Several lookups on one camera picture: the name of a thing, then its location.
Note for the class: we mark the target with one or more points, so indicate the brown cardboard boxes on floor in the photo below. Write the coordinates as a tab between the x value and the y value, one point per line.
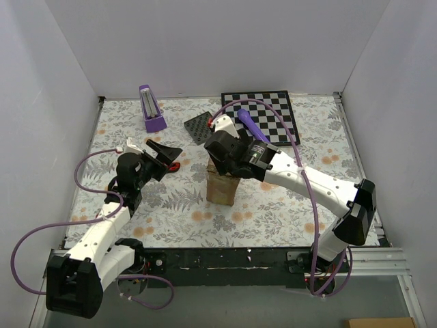
406	322

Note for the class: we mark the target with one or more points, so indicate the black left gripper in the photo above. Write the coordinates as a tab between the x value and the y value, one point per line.
154	164

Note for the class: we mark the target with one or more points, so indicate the purple toy microphone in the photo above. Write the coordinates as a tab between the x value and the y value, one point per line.
245	118

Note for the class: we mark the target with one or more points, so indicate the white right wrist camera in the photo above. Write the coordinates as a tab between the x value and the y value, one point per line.
224	125

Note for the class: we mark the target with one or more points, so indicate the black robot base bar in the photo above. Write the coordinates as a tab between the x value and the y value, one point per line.
233	266

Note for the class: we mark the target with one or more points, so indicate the grey studded building plate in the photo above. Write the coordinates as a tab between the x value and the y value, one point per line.
197	128

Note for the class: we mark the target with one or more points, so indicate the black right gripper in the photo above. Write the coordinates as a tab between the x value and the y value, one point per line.
217	154

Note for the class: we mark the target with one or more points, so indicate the purple capped clear bottle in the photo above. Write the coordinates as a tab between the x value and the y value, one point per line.
152	116

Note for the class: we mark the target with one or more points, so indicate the black white chessboard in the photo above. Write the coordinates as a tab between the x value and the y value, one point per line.
268	123

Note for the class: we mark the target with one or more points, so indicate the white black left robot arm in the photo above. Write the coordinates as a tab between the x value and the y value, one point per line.
76	281

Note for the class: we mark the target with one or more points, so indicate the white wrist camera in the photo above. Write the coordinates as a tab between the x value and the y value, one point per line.
224	125
128	147

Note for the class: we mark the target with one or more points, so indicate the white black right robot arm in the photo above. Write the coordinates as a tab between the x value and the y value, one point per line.
353	204

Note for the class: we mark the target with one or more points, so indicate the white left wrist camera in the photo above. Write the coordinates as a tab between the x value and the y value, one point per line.
128	147

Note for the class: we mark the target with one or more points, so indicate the brown cardboard express box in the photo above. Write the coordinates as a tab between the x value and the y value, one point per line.
221	190

